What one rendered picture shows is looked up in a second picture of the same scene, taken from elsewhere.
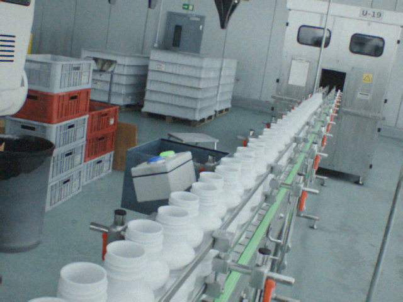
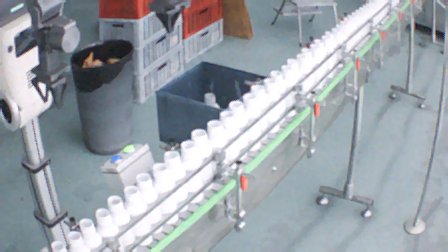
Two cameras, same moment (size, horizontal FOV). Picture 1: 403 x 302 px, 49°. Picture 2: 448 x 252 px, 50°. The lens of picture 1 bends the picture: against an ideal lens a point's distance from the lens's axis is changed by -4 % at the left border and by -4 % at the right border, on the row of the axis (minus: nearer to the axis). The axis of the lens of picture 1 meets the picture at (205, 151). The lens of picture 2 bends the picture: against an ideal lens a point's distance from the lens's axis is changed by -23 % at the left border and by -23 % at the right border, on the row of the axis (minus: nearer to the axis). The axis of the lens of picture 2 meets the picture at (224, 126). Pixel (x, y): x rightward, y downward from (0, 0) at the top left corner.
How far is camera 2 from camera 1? 0.87 m
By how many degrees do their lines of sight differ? 24
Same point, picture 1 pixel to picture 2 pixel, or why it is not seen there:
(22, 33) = not seen: hidden behind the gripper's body
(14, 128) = (106, 27)
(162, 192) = (119, 185)
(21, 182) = (104, 91)
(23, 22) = not seen: hidden behind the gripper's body
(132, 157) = (161, 97)
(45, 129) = (132, 25)
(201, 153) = (242, 76)
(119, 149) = (230, 15)
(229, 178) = (131, 198)
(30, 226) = (118, 130)
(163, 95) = not seen: outside the picture
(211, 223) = (108, 233)
